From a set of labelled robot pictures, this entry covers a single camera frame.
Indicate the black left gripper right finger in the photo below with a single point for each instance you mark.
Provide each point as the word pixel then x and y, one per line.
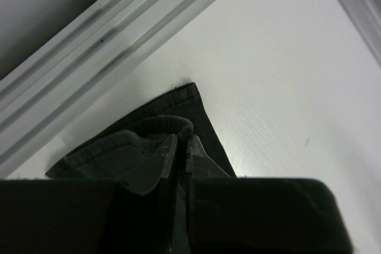
pixel 199 164

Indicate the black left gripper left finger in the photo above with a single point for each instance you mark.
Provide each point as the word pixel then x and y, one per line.
pixel 147 203

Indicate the black trousers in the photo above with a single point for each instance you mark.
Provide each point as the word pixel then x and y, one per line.
pixel 145 154

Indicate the aluminium table edge rail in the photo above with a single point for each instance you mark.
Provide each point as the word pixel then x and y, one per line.
pixel 287 84

